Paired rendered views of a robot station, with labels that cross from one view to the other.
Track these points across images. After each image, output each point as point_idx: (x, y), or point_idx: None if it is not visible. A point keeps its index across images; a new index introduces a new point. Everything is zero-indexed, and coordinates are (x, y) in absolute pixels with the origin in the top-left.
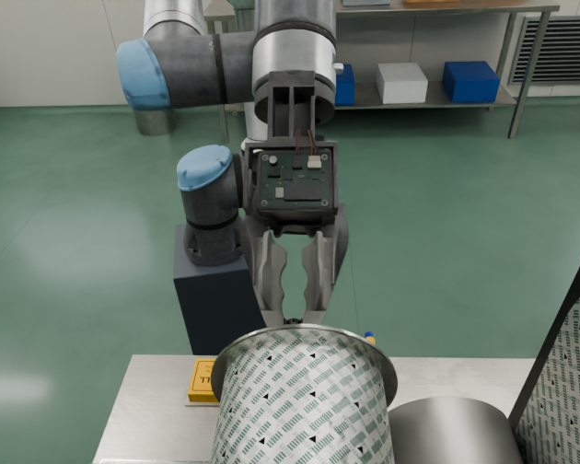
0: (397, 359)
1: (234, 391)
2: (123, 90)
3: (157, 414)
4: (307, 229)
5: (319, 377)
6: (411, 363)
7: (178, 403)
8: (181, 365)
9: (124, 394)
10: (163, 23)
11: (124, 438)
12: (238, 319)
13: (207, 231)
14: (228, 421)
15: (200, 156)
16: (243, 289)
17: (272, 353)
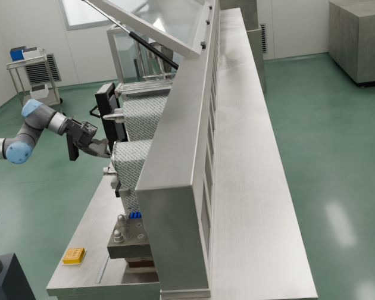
0: (86, 212)
1: (122, 153)
2: (25, 155)
3: (81, 271)
4: (90, 142)
5: (124, 142)
6: (88, 209)
7: (79, 266)
8: (61, 269)
9: (67, 285)
10: (6, 140)
11: (88, 278)
12: (22, 290)
13: None
14: (127, 153)
15: None
16: (16, 271)
17: (118, 147)
